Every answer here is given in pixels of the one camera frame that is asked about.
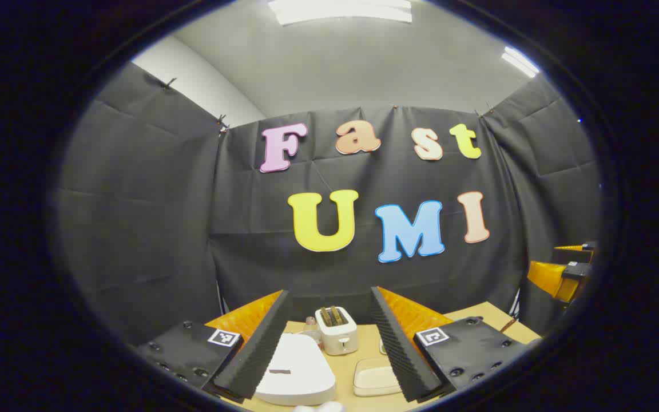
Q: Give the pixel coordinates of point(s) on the white rice cooker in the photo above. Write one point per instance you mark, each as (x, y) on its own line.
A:
(298, 366)

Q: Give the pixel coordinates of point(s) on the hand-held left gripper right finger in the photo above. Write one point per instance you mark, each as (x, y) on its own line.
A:
(401, 355)

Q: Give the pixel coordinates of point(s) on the brown toast slice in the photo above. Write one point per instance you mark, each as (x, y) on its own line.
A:
(337, 315)
(326, 317)

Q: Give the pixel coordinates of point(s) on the white toaster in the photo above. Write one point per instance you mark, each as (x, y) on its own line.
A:
(338, 337)

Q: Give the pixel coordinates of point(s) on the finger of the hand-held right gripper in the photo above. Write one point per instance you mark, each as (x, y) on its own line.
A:
(547, 277)
(572, 252)

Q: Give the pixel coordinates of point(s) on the small seasoning bottle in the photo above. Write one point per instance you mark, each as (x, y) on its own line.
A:
(310, 327)

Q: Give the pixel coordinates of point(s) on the black backdrop cloth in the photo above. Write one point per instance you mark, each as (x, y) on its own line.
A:
(152, 229)

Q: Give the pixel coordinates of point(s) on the ceiling light panel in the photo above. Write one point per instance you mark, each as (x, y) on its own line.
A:
(341, 11)
(519, 61)

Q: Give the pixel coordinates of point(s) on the clear container of rice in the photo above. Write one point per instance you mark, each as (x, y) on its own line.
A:
(375, 377)

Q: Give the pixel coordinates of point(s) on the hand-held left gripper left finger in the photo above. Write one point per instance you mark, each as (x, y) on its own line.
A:
(249, 355)

